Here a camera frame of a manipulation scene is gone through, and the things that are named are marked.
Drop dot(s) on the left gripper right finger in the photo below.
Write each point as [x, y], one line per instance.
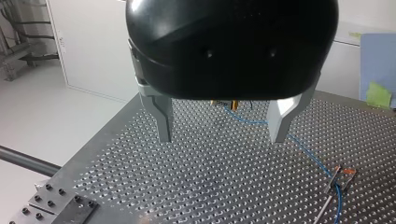
[278, 119]

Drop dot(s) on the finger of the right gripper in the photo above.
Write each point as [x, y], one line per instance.
[234, 105]
[213, 102]

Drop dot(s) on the dark grey tube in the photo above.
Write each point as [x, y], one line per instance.
[28, 160]

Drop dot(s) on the metal post with orange clip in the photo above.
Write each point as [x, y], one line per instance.
[333, 183]

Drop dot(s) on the grey metal rack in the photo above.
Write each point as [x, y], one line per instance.
[18, 46]

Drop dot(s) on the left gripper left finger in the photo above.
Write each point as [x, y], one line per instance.
[165, 119]

